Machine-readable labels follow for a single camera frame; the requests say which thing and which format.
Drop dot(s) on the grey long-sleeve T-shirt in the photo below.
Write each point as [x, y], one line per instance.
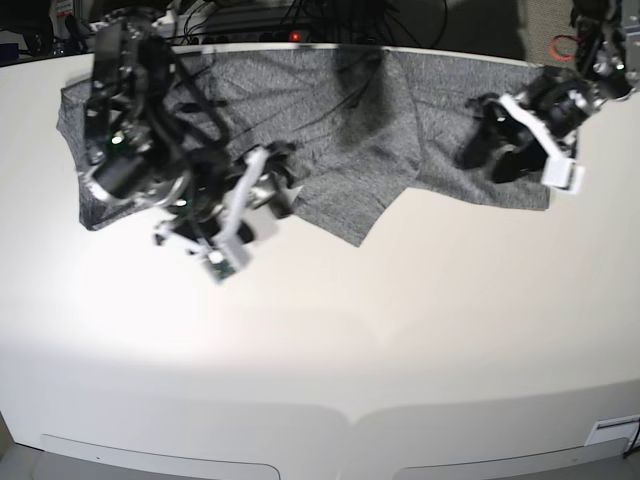
[367, 124]

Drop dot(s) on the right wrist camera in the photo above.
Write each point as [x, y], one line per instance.
[224, 262]

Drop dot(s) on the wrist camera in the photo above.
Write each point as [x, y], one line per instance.
[563, 174]
[224, 262]

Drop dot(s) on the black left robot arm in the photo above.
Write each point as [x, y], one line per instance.
[606, 57]

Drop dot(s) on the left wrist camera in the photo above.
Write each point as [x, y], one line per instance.
[563, 174]

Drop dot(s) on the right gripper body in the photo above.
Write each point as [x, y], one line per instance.
[206, 191]

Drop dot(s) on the black power strip red light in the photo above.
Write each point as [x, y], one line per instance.
[278, 36]

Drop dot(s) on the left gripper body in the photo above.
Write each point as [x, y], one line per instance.
[550, 119]

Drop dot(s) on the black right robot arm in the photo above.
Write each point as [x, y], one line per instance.
[154, 139]

